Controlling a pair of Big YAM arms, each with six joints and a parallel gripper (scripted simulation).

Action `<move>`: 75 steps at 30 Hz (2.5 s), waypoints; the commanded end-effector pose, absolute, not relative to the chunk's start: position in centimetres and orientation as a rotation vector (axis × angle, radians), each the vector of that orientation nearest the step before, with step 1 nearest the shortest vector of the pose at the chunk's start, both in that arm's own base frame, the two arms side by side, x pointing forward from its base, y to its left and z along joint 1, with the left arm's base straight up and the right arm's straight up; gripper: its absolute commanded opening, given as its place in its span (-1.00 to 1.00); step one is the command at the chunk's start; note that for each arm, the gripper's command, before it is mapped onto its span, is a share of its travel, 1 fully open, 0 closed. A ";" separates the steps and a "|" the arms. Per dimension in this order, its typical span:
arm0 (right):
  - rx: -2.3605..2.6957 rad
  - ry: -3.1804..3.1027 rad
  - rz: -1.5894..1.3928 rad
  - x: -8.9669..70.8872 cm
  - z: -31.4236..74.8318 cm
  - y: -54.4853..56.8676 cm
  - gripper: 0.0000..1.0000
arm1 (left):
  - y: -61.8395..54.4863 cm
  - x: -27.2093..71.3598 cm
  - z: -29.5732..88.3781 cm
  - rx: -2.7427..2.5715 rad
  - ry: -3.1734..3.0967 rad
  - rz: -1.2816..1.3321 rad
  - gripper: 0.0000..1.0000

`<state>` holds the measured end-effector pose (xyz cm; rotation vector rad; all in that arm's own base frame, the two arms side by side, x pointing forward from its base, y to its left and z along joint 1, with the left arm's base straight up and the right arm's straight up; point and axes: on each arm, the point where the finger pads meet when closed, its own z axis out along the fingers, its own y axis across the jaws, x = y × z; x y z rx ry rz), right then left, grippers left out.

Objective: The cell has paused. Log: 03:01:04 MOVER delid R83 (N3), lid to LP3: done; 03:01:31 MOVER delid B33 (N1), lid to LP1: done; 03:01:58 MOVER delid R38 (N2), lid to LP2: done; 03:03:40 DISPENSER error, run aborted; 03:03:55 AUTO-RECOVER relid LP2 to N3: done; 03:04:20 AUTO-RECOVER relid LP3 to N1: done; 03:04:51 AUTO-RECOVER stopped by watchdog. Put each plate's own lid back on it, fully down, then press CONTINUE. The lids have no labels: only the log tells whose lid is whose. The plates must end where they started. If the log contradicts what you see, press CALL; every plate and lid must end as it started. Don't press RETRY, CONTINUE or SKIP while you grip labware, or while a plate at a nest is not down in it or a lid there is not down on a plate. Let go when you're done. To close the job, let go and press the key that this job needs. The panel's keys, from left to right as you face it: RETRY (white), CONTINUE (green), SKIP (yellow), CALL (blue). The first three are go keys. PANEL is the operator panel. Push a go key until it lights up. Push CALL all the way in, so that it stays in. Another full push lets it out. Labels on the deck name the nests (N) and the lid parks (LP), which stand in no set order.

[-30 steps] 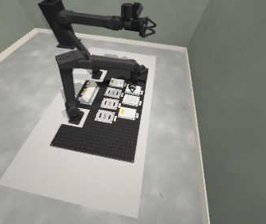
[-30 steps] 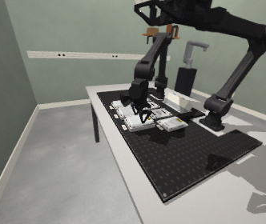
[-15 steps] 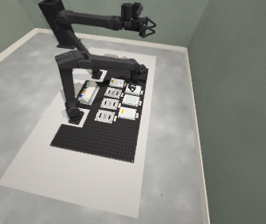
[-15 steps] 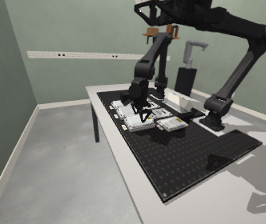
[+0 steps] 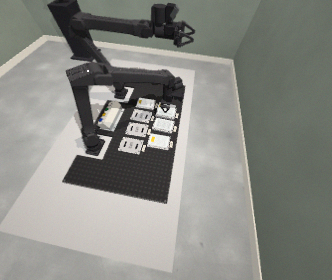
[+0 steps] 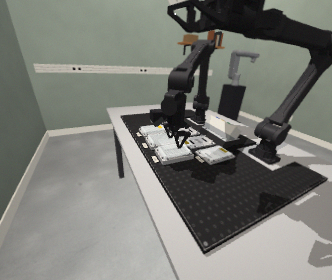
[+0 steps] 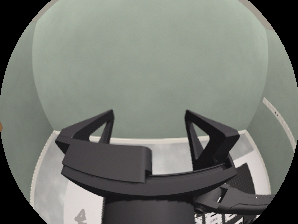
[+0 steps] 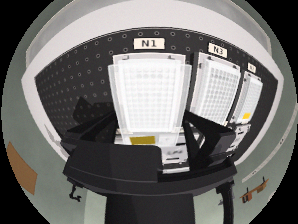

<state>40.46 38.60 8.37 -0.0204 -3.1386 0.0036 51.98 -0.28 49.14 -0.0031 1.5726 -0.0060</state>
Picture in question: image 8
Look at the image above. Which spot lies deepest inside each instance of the white operator panel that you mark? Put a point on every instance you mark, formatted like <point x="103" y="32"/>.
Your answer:
<point x="176" y="170"/>

